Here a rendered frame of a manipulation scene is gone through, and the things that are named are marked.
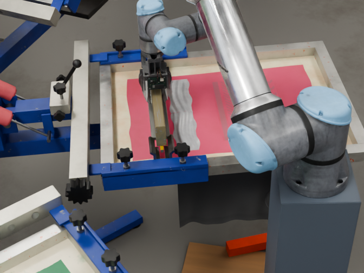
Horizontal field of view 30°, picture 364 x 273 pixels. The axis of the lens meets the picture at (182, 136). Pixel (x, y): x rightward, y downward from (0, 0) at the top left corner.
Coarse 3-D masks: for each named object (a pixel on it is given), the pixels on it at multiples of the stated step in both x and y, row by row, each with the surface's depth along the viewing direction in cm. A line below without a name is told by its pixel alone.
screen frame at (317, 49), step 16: (256, 48) 237; (272, 48) 237; (288, 48) 236; (304, 48) 236; (320, 48) 236; (112, 64) 233; (128, 64) 233; (176, 64) 235; (192, 64) 236; (320, 64) 231; (336, 80) 222; (112, 112) 215; (352, 112) 209; (112, 128) 207; (352, 128) 203; (112, 144) 201; (352, 144) 198; (112, 160) 196; (208, 160) 195; (224, 160) 195; (352, 160) 197
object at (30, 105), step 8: (16, 104) 209; (24, 104) 209; (32, 104) 209; (40, 104) 209; (48, 104) 209; (16, 112) 207; (24, 112) 207; (32, 112) 207; (40, 112) 207; (48, 112) 208; (16, 120) 209; (24, 120) 209; (32, 120) 209; (40, 120) 209; (56, 120) 210
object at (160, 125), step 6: (156, 90) 206; (156, 96) 204; (156, 102) 202; (156, 108) 200; (162, 108) 200; (156, 114) 197; (162, 114) 198; (156, 120) 195; (162, 120) 195; (156, 126) 194; (162, 126) 193; (156, 132) 194; (162, 132) 195; (156, 138) 196; (162, 138) 196; (162, 144) 198
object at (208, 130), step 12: (132, 120) 215; (144, 120) 215; (168, 120) 214; (204, 120) 214; (216, 120) 214; (132, 132) 211; (144, 132) 210; (204, 132) 210; (216, 132) 209; (132, 144) 206; (144, 144) 206; (156, 144) 206; (204, 144) 205; (216, 144) 205; (228, 144) 205; (144, 156) 202
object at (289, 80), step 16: (128, 80) 231; (192, 80) 230; (208, 80) 230; (288, 80) 228; (304, 80) 228; (128, 96) 224; (192, 96) 223; (208, 96) 223; (288, 96) 222; (144, 112) 218
